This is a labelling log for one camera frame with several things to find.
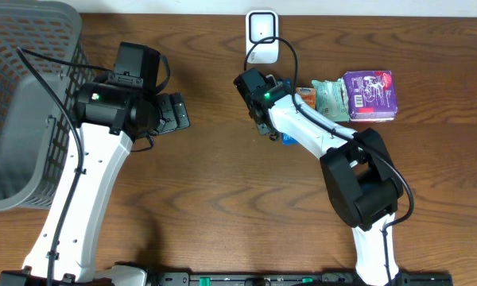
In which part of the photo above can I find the blue biscuit packet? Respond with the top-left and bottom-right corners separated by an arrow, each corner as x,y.
277,79 -> 299,145

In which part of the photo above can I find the orange tissue packet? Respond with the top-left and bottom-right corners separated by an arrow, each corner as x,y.
296,87 -> 316,109

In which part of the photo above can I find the teal wet wipes packet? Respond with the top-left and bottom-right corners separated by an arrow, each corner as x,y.
312,78 -> 350,122

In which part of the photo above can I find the purple snack packet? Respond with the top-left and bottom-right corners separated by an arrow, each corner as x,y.
343,71 -> 398,122

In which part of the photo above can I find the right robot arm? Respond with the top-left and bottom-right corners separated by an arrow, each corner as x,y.
234,68 -> 403,285

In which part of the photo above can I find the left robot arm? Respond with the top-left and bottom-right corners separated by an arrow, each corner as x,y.
0,42 -> 190,285

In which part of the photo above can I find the grey plastic mesh basket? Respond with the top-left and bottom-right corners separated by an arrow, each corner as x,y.
0,1 -> 95,211

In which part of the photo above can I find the right black cable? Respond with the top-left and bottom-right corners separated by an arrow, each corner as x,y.
243,36 -> 416,286

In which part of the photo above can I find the black cable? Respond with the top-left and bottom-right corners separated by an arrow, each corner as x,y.
243,36 -> 416,286
16,46 -> 112,286

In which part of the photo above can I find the left black cable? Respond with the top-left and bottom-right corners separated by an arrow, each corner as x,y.
16,46 -> 112,286

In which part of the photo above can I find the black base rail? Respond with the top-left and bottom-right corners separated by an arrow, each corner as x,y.
146,272 -> 454,286

